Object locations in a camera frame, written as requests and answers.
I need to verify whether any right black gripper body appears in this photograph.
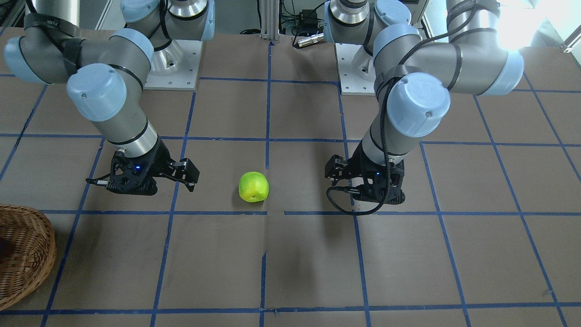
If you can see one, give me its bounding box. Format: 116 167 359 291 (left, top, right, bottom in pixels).
106 138 175 195

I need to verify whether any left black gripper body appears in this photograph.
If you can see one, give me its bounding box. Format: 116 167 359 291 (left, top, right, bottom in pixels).
347 145 405 203

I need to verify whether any green apple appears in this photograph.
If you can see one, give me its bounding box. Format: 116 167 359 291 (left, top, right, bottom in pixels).
238 171 269 203

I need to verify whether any dark red apple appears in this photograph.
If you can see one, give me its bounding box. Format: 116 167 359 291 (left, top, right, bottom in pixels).
0 238 9 259

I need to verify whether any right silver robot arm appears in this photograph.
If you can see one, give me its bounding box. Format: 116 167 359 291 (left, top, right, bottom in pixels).
4 0 215 195

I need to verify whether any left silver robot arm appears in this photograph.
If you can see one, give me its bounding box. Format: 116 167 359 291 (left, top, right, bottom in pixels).
324 0 524 204

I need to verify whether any woven wicker basket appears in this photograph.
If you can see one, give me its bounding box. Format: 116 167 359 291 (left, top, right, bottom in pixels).
0 203 57 310

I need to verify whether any black power adapter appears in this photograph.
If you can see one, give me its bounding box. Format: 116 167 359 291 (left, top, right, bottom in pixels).
298 9 318 29

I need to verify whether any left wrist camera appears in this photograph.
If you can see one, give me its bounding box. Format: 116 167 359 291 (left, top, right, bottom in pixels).
324 154 349 182

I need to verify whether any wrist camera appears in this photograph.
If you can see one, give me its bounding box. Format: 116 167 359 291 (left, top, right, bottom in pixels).
324 154 349 182
167 158 200 192

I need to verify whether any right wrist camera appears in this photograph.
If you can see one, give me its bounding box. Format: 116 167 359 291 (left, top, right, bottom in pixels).
167 158 200 192

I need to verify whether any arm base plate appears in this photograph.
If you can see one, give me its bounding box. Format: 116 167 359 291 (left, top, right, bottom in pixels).
144 40 205 91
335 43 375 96

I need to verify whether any aluminium frame post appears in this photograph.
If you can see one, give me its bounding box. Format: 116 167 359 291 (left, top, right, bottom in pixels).
259 0 281 43

